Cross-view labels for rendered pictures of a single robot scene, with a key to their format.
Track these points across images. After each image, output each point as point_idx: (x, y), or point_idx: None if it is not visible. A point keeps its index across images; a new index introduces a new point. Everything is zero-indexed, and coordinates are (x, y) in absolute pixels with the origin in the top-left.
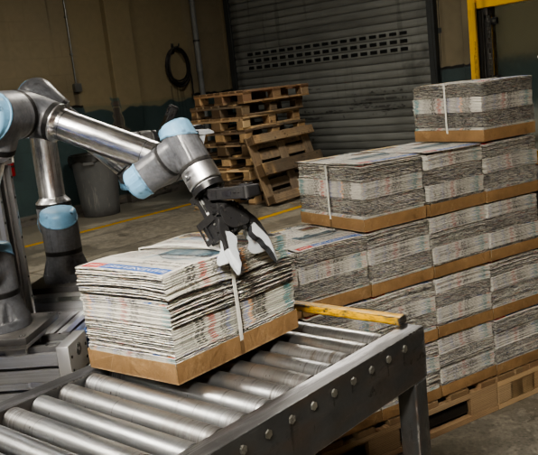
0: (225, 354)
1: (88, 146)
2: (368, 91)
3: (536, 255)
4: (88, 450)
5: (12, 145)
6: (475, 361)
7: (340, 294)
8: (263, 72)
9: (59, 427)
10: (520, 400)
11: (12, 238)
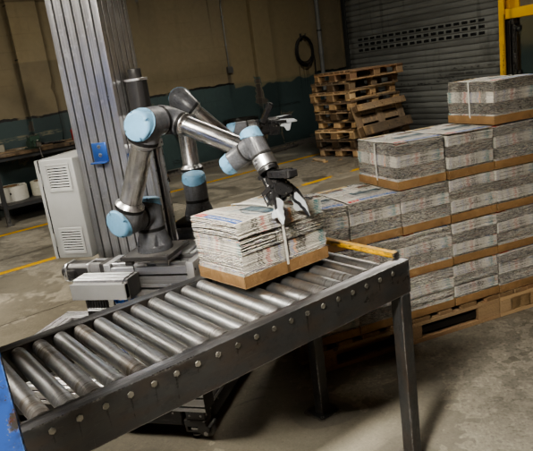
0: (276, 272)
1: (201, 140)
2: (452, 67)
3: None
4: (189, 323)
5: (156, 140)
6: (482, 282)
7: (379, 233)
8: (369, 54)
9: (175, 310)
10: (518, 311)
11: (163, 192)
